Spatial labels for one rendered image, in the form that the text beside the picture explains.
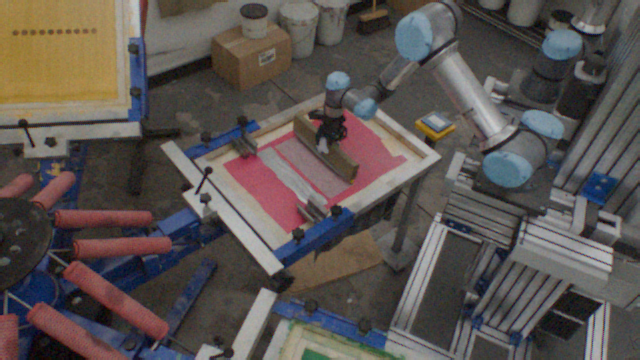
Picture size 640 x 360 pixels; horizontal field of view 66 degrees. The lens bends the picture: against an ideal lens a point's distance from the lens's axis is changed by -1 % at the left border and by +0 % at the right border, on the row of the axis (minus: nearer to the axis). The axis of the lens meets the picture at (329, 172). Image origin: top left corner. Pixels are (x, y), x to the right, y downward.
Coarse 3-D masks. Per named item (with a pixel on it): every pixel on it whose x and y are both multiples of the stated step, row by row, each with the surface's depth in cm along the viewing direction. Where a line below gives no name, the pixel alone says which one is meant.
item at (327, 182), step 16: (368, 144) 202; (384, 160) 197; (400, 160) 197; (304, 176) 187; (320, 176) 188; (336, 176) 189; (368, 176) 190; (272, 192) 180; (288, 192) 181; (320, 192) 182; (336, 192) 183; (352, 192) 184; (272, 208) 175; (288, 208) 176; (304, 208) 177; (288, 224) 171
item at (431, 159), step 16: (320, 96) 216; (288, 112) 206; (304, 112) 211; (272, 128) 203; (384, 128) 209; (400, 128) 205; (416, 144) 199; (192, 160) 184; (432, 160) 194; (208, 176) 178; (400, 176) 186; (416, 176) 190; (224, 192) 174; (384, 192) 180; (240, 208) 169; (352, 208) 174; (368, 208) 178; (256, 224) 165; (272, 240) 161
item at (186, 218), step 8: (176, 216) 159; (184, 216) 159; (192, 216) 159; (160, 224) 156; (168, 224) 156; (176, 224) 156; (184, 224) 157; (192, 224) 159; (200, 224) 162; (168, 232) 154; (176, 232) 156; (184, 232) 159
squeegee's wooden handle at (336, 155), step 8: (296, 120) 196; (304, 120) 194; (296, 128) 199; (304, 128) 194; (312, 128) 191; (304, 136) 196; (312, 136) 192; (312, 144) 194; (328, 144) 186; (336, 144) 187; (336, 152) 184; (344, 152) 184; (336, 160) 185; (344, 160) 182; (352, 160) 181; (344, 168) 183; (352, 168) 180; (352, 176) 182
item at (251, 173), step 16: (352, 128) 208; (368, 128) 209; (272, 144) 198; (288, 144) 198; (304, 144) 199; (240, 160) 190; (256, 160) 191; (288, 160) 192; (304, 160) 193; (320, 160) 194; (240, 176) 185; (256, 176) 185; (272, 176) 186; (256, 192) 180
